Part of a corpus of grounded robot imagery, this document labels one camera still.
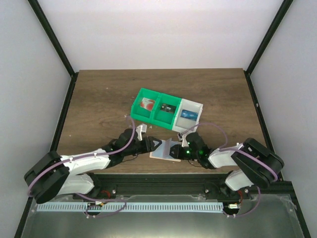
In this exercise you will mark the white plastic bin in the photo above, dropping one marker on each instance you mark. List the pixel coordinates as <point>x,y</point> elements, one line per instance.
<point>182,125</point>

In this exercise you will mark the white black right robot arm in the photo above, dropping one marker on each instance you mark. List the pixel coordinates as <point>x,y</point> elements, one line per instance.
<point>257,164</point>

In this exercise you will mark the black right frame post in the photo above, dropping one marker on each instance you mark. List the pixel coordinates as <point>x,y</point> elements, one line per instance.
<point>283,9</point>

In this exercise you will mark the blue VIP credit card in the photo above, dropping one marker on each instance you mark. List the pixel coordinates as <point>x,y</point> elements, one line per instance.
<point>189,115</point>

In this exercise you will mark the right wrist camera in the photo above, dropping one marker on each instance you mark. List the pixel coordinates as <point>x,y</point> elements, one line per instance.
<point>182,139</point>

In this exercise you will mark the middle green plastic bin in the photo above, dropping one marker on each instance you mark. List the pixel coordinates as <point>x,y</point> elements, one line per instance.
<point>164,119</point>

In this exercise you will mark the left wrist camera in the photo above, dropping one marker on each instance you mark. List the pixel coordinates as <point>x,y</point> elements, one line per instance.
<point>141,129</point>

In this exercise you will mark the left green plastic bin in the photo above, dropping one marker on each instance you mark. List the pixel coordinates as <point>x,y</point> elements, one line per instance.
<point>141,114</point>

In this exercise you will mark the black VIP credit card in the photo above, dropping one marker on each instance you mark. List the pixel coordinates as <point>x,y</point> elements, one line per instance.
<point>168,108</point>

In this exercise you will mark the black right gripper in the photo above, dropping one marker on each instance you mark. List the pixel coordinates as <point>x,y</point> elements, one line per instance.
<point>177,149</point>

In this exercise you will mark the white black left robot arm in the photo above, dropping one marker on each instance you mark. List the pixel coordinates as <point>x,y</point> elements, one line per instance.
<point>74,168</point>

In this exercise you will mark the black frame post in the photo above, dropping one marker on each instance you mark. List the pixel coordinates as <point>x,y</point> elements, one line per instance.
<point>37,9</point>
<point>283,9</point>

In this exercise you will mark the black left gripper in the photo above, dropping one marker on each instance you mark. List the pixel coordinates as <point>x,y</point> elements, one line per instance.
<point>151,145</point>

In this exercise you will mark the green plastic bin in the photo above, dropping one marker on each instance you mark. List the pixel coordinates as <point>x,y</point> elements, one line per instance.
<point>141,114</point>
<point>164,119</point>

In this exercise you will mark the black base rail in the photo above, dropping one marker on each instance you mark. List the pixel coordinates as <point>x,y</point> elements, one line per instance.
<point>210,185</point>

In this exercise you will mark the light blue slotted cable duct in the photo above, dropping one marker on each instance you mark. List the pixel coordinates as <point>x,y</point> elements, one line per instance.
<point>200,207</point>

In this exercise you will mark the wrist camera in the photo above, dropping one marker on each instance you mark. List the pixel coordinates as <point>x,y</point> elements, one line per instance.
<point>141,129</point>
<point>182,139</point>

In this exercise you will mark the beige leather card holder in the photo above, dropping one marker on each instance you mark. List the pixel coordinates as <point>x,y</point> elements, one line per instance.
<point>162,152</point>

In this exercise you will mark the metal sheet front plate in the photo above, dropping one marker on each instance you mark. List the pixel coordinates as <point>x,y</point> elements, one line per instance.
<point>262,216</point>

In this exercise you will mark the black left frame post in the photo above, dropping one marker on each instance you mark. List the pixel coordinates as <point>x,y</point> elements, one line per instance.
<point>37,9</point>

